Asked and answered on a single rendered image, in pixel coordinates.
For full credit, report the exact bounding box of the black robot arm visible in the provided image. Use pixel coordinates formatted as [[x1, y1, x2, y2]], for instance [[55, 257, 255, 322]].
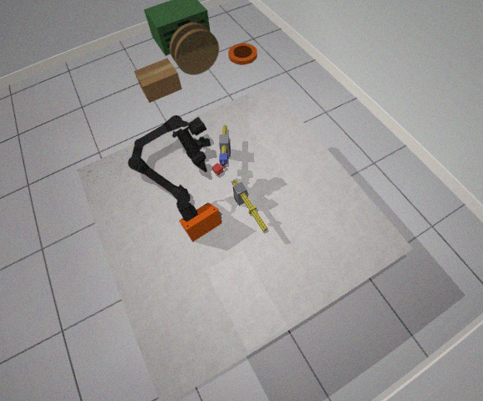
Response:
[[128, 115, 211, 222]]

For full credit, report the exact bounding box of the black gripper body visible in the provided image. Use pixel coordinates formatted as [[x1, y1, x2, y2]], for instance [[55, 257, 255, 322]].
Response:
[[182, 138, 206, 164]]

